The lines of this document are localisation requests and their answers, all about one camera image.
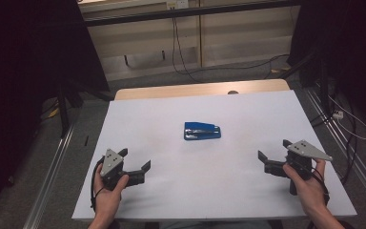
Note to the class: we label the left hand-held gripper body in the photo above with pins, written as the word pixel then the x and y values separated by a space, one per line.
pixel 111 163

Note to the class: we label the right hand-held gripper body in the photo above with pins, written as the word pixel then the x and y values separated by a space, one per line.
pixel 303 152

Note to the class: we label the blue stapler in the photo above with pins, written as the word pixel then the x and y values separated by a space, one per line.
pixel 201 132

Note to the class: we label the person's left hand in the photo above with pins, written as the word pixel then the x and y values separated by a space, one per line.
pixel 108 203

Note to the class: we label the person's right hand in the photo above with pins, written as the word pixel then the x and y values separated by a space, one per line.
pixel 313 194

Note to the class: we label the small black floor object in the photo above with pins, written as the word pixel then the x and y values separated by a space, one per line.
pixel 86 141

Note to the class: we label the white table cover sheet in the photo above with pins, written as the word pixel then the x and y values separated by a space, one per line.
pixel 187 184

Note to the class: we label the white power strip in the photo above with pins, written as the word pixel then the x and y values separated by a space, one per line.
pixel 338 114

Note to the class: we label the black stand legs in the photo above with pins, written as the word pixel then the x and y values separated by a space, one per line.
pixel 64 111
pixel 323 86

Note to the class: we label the person's grey clothing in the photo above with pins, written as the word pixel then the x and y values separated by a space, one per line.
pixel 216 225

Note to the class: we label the light wooden table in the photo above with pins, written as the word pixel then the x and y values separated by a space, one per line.
pixel 187 89

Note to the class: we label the black curtain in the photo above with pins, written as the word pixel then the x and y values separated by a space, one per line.
pixel 28 47
pixel 346 38

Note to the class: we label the beige wooden cabinet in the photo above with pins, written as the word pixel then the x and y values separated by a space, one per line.
pixel 241 31

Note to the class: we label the black horizontal bar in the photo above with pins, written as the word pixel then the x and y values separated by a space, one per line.
pixel 139 17

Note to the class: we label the aluminium floor rail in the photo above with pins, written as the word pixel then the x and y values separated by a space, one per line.
pixel 49 181
pixel 359 165

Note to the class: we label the small black cabinet bracket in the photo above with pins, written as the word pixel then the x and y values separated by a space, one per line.
pixel 126 60
pixel 163 55

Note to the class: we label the white wall socket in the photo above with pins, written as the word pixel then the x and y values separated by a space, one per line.
pixel 177 4

